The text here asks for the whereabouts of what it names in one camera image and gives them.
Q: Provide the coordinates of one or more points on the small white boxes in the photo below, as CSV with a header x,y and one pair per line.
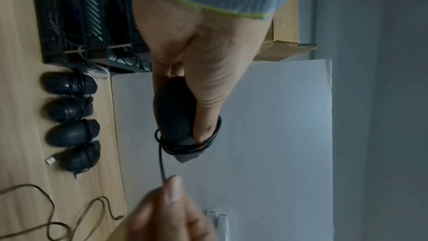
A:
x,y
220,224

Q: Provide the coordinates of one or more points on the person's right hand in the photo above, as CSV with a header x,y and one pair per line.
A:
x,y
167,216

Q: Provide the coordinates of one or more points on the person's left hand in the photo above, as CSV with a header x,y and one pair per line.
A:
x,y
214,49

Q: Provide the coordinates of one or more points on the black stacked tray rack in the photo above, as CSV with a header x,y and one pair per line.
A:
x,y
83,17

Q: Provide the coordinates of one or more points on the large stamped cardboard box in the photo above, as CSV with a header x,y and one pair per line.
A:
x,y
284,28

